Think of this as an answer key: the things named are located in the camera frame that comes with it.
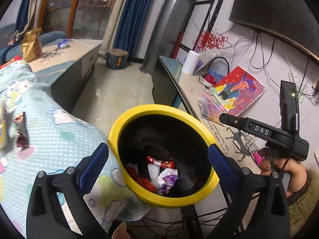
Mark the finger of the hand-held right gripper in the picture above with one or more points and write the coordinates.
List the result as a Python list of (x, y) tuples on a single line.
[(234, 121)]

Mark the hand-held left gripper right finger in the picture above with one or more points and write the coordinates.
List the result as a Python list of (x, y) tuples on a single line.
[(220, 166)]

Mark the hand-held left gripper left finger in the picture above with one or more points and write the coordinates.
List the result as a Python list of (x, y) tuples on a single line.
[(96, 165)]

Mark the red plastic bag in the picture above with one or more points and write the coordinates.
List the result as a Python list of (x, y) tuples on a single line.
[(139, 179)]

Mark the purple white wrapper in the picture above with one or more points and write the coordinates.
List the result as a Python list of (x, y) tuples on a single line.
[(169, 179)]

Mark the red snack packet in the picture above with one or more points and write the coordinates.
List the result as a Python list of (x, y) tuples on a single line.
[(160, 163)]

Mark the yellow round trash bin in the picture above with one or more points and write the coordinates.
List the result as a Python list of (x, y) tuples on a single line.
[(159, 110)]

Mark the purple snack packet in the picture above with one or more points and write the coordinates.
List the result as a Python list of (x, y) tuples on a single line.
[(22, 132)]

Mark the person's right forearm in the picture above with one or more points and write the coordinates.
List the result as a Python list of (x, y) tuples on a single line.
[(305, 204)]

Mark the person's right hand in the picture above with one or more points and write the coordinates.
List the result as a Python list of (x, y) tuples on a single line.
[(297, 176)]

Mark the person's left hand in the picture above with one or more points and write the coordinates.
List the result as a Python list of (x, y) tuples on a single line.
[(121, 232)]

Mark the paint set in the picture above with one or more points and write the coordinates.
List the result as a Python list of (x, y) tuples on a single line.
[(210, 108)]

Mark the colourful painting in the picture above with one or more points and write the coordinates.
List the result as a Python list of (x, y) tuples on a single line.
[(240, 92)]

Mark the cat print blanket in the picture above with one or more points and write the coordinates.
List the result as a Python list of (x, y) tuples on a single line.
[(62, 134)]

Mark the white paper towel roll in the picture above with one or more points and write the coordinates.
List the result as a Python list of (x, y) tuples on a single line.
[(190, 63)]

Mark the red berry branches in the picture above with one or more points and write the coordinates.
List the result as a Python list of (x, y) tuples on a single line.
[(210, 41)]

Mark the yellow wrapper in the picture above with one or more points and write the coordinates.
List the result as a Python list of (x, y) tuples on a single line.
[(5, 129)]

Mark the dark blue stool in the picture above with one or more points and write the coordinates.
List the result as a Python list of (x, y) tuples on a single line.
[(116, 59)]

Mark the grey coffee table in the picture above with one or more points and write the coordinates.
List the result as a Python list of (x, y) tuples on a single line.
[(74, 52)]

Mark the silver tower air conditioner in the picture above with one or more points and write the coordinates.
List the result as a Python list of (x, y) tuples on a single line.
[(167, 25)]

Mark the blue white wrapper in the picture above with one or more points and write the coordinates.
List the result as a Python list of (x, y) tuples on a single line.
[(62, 43)]

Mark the red blanket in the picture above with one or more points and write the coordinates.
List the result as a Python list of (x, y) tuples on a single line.
[(10, 63)]

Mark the blue sofa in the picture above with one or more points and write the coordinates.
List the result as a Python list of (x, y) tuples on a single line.
[(49, 38)]

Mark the brown paper bag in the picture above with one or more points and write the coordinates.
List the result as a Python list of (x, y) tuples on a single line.
[(32, 46)]

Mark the blue curtain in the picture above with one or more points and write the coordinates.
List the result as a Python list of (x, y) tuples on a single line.
[(23, 2), (134, 20)]

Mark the beige curtain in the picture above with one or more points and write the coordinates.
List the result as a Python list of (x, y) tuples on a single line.
[(35, 7), (117, 12)]

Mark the wooden glass sliding door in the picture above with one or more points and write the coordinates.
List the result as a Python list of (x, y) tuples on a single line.
[(84, 7)]

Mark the wall television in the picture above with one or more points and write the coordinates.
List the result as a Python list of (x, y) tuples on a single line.
[(274, 7)]

